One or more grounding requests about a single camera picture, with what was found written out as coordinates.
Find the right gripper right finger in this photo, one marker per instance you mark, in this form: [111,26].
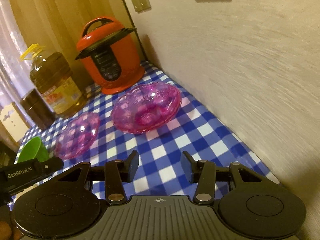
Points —
[202,172]

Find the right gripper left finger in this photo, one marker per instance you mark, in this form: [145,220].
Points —
[118,172]

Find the green plastic bowl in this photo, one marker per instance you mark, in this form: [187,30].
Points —
[34,149]

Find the purple plate front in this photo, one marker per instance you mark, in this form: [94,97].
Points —
[158,90]

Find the person's left hand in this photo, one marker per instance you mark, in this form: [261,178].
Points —
[8,232]

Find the dark folding rack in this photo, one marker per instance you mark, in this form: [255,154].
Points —
[7,155]

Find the white wooden chair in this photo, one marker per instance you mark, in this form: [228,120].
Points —
[14,125]

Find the brown metal canister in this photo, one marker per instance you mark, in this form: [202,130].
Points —
[37,109]

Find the sheer lilac curtain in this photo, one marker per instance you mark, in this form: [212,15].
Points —
[15,82]

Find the large cooking oil bottle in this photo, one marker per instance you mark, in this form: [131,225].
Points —
[52,76]

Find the red electric pressure cooker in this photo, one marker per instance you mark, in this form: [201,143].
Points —
[108,52]

